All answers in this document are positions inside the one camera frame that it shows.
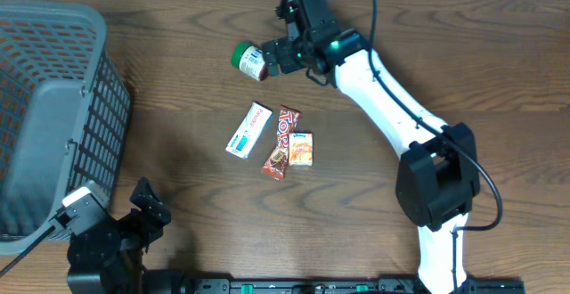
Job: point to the grey plastic basket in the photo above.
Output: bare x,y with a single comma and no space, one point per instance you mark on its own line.
65,111

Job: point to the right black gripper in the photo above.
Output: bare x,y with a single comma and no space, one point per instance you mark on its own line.
284,58

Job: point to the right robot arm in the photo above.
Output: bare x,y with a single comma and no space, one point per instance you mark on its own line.
435,184

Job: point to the orange tissue pack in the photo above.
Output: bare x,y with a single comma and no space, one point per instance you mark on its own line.
301,149

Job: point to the green lid jar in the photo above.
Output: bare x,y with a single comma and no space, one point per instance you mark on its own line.
249,59

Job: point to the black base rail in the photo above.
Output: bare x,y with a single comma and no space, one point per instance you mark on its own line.
400,285

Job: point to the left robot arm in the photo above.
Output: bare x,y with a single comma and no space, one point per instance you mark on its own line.
106,254

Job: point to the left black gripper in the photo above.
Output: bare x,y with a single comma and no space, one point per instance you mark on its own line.
151,209

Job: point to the white Panadol box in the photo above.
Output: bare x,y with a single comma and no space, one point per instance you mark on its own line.
245,138

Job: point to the red Top candy wrapper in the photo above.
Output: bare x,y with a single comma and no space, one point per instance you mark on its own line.
276,164

